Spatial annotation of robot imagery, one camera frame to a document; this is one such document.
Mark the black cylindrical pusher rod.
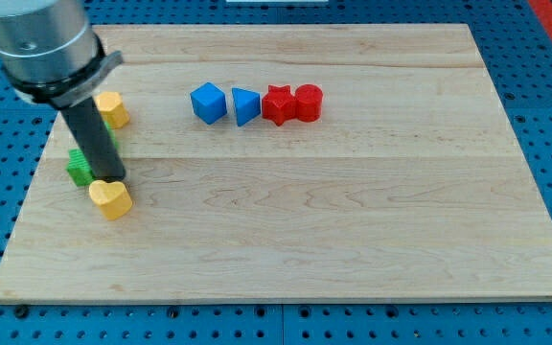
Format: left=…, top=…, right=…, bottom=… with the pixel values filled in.
left=61, top=98, right=127, bottom=182

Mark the yellow heart block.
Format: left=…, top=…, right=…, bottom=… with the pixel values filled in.
left=88, top=180, right=133, bottom=220

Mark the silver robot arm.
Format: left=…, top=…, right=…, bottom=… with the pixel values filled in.
left=0, top=0, right=127, bottom=182

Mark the green star block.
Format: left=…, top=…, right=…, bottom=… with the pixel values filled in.
left=65, top=148, right=97, bottom=187

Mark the red star block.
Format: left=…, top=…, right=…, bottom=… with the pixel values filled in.
left=262, top=85, right=296, bottom=127

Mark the yellow hexagon block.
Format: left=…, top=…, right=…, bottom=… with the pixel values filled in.
left=94, top=91, right=130, bottom=129

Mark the blue cube block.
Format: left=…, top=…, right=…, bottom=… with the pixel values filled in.
left=190, top=82, right=227, bottom=125

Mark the blue triangle block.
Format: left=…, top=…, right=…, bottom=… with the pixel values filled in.
left=232, top=87, right=261, bottom=127

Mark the red cylinder block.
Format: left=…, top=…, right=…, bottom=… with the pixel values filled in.
left=294, top=84, right=323, bottom=123

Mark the wooden board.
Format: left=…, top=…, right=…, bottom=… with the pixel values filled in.
left=0, top=24, right=552, bottom=305

